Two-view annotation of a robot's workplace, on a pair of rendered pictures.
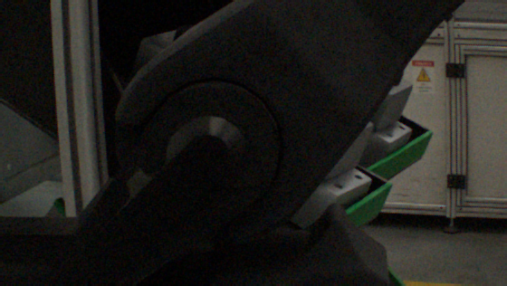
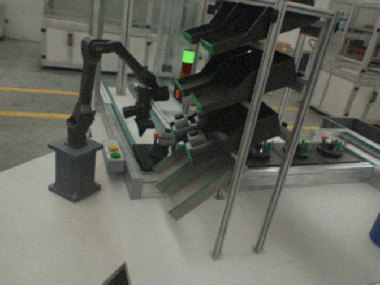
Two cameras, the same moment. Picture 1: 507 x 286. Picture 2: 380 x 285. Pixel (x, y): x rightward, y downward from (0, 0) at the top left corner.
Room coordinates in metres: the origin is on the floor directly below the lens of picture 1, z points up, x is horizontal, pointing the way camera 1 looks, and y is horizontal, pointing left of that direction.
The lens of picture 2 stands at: (1.37, -0.72, 1.63)
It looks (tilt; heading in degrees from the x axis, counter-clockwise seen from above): 23 degrees down; 136
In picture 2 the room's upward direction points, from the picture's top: 10 degrees clockwise
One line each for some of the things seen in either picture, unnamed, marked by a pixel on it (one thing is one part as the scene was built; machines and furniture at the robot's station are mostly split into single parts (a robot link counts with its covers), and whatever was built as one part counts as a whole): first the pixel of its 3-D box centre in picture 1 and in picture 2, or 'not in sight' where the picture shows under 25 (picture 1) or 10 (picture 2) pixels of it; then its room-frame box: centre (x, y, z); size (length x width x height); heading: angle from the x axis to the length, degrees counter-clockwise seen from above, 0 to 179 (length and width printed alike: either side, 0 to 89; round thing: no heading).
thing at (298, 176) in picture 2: not in sight; (251, 163); (0.51, 0.58, 0.91); 1.24 x 0.33 x 0.10; 71
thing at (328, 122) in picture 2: not in sight; (360, 141); (0.43, 2.26, 0.73); 0.62 x 0.42 x 0.23; 161
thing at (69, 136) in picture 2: not in sight; (77, 137); (0.29, -0.26, 1.09); 0.07 x 0.07 x 0.06; 22
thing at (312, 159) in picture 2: not in sight; (297, 145); (0.59, 0.83, 1.01); 0.24 x 0.24 x 0.13; 71
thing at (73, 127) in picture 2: not in sight; (77, 121); (0.28, -0.25, 1.15); 0.09 x 0.07 x 0.06; 175
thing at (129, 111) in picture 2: not in sight; (130, 111); (0.29, -0.04, 1.18); 0.07 x 0.07 x 0.06; 69
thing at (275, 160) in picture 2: not in sight; (259, 145); (0.51, 0.60, 1.01); 0.24 x 0.24 x 0.13; 71
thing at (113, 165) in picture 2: not in sight; (112, 154); (0.20, -0.05, 0.93); 0.21 x 0.07 x 0.06; 161
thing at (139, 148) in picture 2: not in sight; (164, 156); (0.35, 0.12, 0.96); 0.24 x 0.24 x 0.02; 71
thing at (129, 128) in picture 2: not in sight; (150, 138); (0.07, 0.25, 0.91); 0.84 x 0.28 x 0.10; 161
